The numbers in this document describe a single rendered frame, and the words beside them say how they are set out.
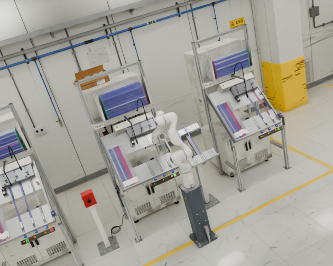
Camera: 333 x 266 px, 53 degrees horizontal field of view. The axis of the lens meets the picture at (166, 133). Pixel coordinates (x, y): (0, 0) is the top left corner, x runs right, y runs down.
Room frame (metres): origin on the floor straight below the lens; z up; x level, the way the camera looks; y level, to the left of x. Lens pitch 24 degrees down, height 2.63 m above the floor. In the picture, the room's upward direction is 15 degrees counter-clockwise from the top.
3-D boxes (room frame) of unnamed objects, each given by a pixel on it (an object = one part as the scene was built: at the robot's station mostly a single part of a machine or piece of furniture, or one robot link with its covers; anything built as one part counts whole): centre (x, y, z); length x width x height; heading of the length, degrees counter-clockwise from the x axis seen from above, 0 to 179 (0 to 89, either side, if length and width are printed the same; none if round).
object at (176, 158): (2.93, -0.06, 1.00); 0.19 x 0.12 x 0.24; 109
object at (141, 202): (3.88, 0.47, 0.31); 0.70 x 0.65 x 0.62; 106
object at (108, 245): (3.23, 1.03, 0.39); 0.24 x 0.24 x 0.78; 16
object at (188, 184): (2.94, -0.09, 0.79); 0.19 x 0.19 x 0.18
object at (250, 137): (4.11, -0.99, 0.65); 1.01 x 0.73 x 1.29; 16
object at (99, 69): (4.04, 0.56, 1.82); 0.68 x 0.30 x 0.20; 106
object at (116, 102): (3.78, 0.38, 1.52); 0.51 x 0.13 x 0.27; 106
